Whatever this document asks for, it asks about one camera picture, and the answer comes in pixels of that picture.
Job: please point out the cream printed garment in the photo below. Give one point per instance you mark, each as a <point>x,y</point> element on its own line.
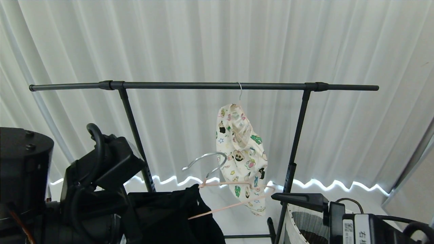
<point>244,159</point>

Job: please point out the black garment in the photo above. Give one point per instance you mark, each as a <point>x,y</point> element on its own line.
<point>169,220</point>

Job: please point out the white curtain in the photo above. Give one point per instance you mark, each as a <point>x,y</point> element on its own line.
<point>203,40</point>

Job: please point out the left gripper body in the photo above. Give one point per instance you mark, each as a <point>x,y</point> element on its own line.
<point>91,223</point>

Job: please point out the black clothes rack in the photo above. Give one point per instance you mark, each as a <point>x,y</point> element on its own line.
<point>203,85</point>

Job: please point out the white laundry basket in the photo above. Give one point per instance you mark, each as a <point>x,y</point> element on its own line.
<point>298,230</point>

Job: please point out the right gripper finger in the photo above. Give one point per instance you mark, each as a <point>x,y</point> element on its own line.
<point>305,200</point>

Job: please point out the pink clothes hanger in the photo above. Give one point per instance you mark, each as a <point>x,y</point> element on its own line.
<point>240,91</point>
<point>217,156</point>

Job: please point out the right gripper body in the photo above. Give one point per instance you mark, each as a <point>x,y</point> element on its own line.
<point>336,223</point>

